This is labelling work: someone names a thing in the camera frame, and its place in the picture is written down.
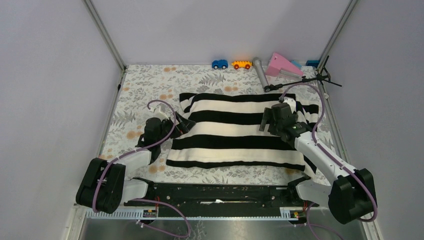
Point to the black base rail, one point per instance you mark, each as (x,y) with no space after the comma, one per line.
(223,201)

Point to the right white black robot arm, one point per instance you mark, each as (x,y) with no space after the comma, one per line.
(351,193)

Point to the right aluminium frame post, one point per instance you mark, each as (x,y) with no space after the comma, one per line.
(338,29)

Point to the left aluminium frame post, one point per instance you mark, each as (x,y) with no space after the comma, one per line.
(94,14)

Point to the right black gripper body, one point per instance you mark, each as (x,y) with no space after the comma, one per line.
(274,127)

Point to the orange yellow toy car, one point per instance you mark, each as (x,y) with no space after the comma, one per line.
(242,64)

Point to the grey microphone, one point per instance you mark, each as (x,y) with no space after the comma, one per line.
(257,65)

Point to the black white striped pillowcase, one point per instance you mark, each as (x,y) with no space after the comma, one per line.
(226,133)

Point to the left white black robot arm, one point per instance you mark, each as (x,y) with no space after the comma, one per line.
(104,186)

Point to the aluminium frame post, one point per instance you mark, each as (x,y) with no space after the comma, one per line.
(338,29)
(94,14)

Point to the pink triangular block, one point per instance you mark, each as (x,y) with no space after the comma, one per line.
(278,63)

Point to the floral patterned table mat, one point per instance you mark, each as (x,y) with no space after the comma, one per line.
(164,83)

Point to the dark blue block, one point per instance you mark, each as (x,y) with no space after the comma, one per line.
(312,63)

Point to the light blue block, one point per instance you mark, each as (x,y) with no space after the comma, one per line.
(297,64)

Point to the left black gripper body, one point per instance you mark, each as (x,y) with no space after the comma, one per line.
(167,128)

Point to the blue toy car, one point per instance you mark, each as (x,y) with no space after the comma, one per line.
(220,64)

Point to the black mini tripod stand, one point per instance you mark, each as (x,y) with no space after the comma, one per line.
(321,76)

